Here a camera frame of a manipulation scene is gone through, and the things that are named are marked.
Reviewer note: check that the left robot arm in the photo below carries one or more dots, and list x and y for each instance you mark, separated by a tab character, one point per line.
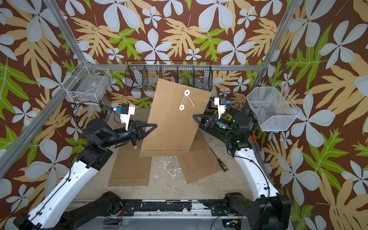
51	213

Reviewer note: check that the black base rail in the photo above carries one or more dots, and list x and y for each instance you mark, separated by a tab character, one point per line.
131	207

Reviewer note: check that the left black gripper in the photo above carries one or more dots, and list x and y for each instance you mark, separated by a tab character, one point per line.
137	133

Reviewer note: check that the brown kraft file bag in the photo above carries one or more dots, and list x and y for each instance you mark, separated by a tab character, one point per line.
129	168
200	162
172	111

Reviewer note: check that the black yellow toolbox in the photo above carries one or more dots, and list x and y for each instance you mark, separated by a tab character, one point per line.
242	125

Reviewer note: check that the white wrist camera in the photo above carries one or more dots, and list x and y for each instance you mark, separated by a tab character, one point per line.
223	105
125	112

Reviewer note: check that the white wire basket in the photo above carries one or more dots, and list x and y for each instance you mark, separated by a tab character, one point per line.
87	83
273	107

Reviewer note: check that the black wire basket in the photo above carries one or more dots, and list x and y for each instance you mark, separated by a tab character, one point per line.
144	77

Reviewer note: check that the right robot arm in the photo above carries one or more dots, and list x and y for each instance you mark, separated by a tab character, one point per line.
268	210

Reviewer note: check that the black yellow screwdriver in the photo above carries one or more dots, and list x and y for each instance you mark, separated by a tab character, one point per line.
220	162

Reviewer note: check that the white wire basket left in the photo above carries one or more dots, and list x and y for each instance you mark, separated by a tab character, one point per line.
87	83

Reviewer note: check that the white wire basket right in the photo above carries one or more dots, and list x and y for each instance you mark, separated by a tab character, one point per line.
273	107

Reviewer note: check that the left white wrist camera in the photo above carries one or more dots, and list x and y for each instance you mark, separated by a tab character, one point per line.
125	112

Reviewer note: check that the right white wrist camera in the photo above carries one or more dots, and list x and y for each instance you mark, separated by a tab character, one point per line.
223	105

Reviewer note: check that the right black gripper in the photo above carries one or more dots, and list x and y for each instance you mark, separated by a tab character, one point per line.
214	124

